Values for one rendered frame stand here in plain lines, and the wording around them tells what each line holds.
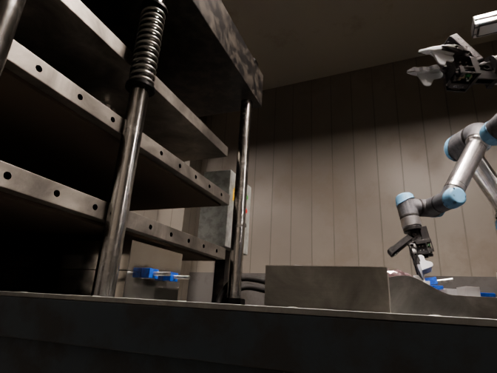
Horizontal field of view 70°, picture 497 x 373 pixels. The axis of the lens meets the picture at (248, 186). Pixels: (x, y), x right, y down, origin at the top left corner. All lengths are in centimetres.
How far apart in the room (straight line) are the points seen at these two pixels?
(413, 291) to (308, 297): 45
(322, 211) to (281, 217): 40
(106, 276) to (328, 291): 56
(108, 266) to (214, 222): 92
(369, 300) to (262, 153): 321
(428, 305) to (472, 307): 10
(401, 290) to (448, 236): 219
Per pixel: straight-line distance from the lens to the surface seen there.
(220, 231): 177
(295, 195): 343
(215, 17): 157
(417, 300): 102
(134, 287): 108
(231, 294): 157
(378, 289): 60
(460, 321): 24
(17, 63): 90
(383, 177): 332
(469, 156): 169
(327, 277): 61
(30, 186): 86
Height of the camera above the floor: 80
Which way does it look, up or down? 19 degrees up
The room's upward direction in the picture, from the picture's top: 3 degrees clockwise
